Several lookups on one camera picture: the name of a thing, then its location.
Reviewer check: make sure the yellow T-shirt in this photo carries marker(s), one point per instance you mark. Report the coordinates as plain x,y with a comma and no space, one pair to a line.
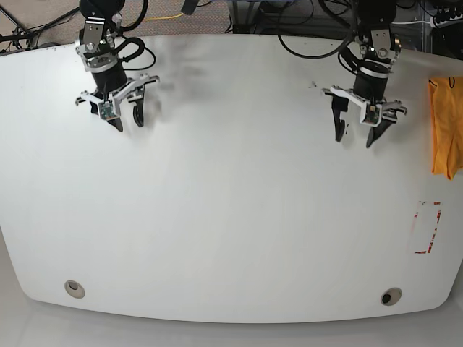
445,95

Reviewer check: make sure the left table grommet hole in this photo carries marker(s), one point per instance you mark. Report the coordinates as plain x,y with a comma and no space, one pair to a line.
74,289

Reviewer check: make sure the red tape rectangle marking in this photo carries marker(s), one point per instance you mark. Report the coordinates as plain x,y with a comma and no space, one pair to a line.
425,226

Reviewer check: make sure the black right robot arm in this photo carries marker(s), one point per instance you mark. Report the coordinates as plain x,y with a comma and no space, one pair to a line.
130,48

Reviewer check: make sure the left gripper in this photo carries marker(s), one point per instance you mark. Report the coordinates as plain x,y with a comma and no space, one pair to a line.
379,49

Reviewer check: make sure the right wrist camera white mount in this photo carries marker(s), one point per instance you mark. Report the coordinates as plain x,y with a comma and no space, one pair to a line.
108,105

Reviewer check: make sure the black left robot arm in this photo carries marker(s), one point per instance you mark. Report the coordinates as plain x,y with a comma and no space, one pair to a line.
368,15

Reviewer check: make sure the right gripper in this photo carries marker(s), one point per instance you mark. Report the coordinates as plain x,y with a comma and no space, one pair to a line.
97,49

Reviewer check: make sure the table grommet hole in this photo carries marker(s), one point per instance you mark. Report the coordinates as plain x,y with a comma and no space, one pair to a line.
391,296
74,289

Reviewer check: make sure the white power strip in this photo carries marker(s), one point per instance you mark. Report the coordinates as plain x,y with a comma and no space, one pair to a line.
446,17

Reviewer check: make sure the right table grommet hole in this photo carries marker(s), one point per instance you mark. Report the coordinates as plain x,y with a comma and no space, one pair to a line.
391,296

